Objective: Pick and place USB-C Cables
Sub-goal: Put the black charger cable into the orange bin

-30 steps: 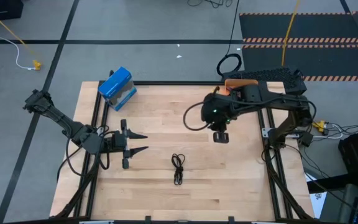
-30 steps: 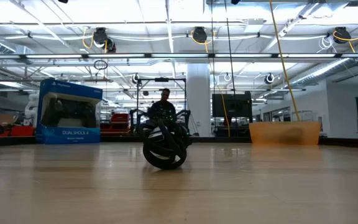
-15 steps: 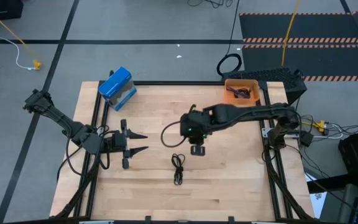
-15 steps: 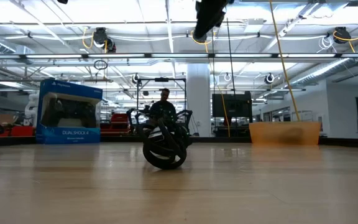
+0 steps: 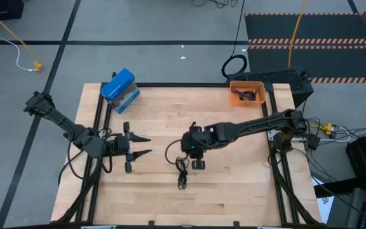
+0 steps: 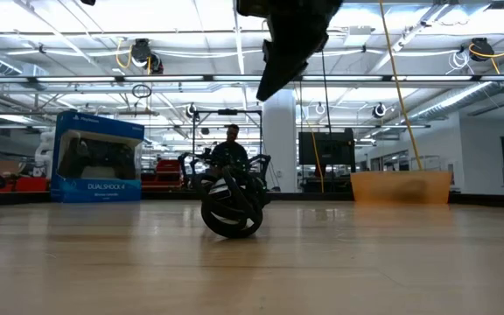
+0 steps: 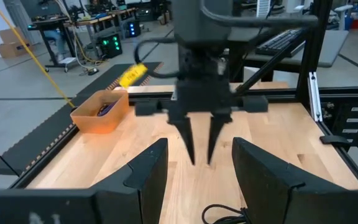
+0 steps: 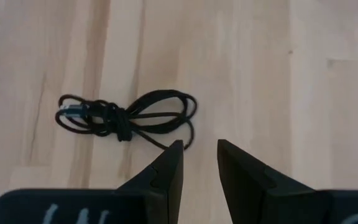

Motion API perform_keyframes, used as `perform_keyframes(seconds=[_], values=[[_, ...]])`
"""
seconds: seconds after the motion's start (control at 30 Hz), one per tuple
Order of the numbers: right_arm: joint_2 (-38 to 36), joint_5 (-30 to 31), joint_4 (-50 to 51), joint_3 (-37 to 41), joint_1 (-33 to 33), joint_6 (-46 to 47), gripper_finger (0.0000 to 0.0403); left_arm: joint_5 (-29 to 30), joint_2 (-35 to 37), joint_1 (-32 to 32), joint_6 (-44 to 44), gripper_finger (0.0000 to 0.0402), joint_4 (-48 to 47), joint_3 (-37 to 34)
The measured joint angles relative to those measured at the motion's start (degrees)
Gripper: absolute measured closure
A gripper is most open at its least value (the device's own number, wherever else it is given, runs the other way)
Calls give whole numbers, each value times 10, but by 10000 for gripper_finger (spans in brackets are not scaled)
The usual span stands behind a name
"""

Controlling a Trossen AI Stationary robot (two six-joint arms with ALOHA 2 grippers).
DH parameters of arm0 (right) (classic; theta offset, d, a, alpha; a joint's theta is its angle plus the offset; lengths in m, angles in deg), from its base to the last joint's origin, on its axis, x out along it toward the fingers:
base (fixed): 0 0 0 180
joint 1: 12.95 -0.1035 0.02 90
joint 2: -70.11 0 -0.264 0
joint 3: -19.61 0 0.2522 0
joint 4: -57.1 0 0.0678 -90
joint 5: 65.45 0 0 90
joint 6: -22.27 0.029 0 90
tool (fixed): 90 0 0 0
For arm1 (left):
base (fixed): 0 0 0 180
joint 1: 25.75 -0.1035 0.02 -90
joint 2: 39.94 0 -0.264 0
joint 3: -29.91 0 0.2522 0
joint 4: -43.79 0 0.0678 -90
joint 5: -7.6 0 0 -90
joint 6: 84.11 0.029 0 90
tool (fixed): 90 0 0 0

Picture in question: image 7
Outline wooden work table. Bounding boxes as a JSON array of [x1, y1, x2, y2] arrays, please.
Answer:
[[73, 7, 138, 50]]

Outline black table frame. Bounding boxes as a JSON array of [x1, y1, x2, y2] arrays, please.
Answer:
[[9, 86, 358, 191]]

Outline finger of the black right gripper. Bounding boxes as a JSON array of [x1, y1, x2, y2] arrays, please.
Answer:
[[206, 114, 232, 165], [168, 115, 196, 166]]

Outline computer tower with blue lights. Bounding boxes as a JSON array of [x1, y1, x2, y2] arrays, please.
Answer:
[[126, 20, 142, 39]]

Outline orange plastic bin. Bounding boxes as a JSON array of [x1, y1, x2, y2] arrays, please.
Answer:
[[70, 89, 131, 135]]

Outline yellow cord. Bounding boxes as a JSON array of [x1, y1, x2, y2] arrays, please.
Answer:
[[0, 0, 76, 108]]

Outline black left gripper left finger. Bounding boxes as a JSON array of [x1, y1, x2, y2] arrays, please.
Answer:
[[0, 138, 169, 224]]

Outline grey desk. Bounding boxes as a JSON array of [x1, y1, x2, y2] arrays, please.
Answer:
[[228, 28, 350, 82]]

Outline black table edge clip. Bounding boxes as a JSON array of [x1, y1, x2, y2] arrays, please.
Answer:
[[319, 134, 351, 147]]

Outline black rolling desk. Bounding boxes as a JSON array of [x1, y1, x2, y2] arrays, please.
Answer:
[[26, 15, 78, 73]]

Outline black frame post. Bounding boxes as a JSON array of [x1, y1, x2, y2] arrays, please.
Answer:
[[295, 0, 334, 103]]

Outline black panel with white labels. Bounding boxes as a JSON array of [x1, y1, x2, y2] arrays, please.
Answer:
[[320, 101, 358, 149]]

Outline computer tower with green lights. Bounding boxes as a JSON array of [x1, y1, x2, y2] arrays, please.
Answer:
[[98, 33, 123, 60]]

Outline silver aluminium corner brace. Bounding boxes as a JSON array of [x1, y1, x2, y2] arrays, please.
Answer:
[[307, 71, 324, 123]]

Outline person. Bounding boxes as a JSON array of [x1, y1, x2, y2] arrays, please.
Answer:
[[44, 28, 68, 62]]

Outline black computer keyboard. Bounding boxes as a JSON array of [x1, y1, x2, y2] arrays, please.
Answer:
[[255, 28, 305, 57]]

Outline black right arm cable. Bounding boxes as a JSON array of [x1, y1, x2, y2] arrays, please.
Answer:
[[134, 0, 319, 78]]

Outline white slatted panel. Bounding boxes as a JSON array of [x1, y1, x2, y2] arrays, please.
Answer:
[[255, 0, 272, 18]]

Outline cardboard box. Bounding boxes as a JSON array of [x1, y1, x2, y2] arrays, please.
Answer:
[[0, 27, 26, 44], [0, 39, 33, 59]]

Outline black diagonal frame brace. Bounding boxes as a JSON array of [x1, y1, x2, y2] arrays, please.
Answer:
[[234, 29, 307, 96]]

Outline yellow cable tag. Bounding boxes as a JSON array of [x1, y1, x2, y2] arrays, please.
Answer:
[[118, 63, 149, 89]]

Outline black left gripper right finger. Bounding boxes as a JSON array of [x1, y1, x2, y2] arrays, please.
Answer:
[[231, 136, 358, 224]]

